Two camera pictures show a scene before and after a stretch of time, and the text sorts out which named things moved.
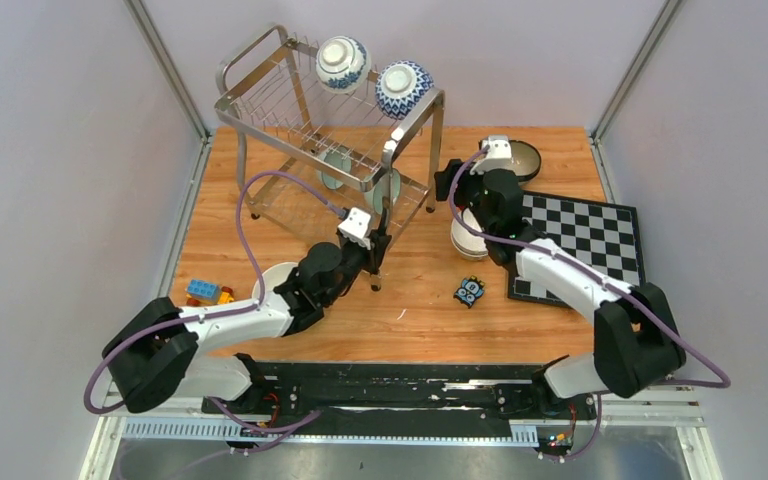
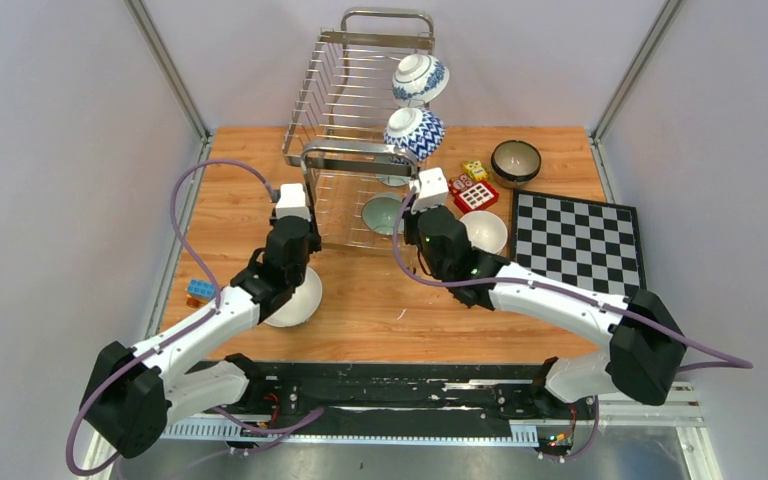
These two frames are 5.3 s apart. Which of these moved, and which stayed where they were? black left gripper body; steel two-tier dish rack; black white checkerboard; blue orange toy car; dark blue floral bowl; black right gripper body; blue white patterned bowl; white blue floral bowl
Moved: black left gripper body; blue white patterned bowl; white blue floral bowl; steel two-tier dish rack; black right gripper body
Stayed: dark blue floral bowl; black white checkerboard; blue orange toy car
